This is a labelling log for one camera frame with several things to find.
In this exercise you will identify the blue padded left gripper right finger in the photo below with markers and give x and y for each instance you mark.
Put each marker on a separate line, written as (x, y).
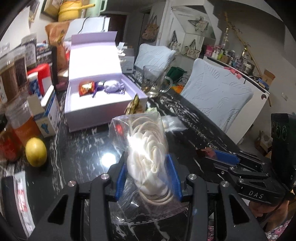
(177, 176)

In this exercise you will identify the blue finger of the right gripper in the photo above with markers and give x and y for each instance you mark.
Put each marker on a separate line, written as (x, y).
(227, 158)

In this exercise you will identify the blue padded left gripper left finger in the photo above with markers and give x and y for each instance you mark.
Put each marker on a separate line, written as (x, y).
(117, 173)

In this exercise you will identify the clear bag white rings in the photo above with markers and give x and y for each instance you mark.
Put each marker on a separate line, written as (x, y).
(148, 166)

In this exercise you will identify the lavender satin pouch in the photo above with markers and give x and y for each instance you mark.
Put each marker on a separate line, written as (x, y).
(109, 86)

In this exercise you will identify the red gold snack packet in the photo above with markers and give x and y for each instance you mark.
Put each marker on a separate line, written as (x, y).
(86, 87)

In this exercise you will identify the person's right hand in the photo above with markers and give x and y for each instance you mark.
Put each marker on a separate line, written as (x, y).
(279, 214)

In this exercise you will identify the yellow lemon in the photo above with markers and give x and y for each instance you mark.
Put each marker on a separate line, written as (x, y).
(36, 152)

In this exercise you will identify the glass mug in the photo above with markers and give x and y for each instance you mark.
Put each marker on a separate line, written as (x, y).
(155, 81)

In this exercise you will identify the blue white medicine box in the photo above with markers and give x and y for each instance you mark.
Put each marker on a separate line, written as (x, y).
(46, 112)

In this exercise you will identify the amber liquid jar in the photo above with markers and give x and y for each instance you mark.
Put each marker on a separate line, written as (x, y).
(22, 120)

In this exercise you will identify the white lavender gift box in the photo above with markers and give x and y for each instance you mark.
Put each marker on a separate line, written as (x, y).
(94, 57)

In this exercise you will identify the red plastic container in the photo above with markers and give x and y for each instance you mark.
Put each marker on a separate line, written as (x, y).
(44, 77)

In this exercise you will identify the brown hanging tote bag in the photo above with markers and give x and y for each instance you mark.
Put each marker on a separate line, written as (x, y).
(151, 30)

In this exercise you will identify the white mini fridge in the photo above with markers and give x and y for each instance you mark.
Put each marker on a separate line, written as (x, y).
(87, 25)

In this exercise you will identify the brown paper snack bag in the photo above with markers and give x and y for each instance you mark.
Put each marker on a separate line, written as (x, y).
(56, 33)

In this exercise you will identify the yellow electric pot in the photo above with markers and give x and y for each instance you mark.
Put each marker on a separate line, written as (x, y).
(71, 10)

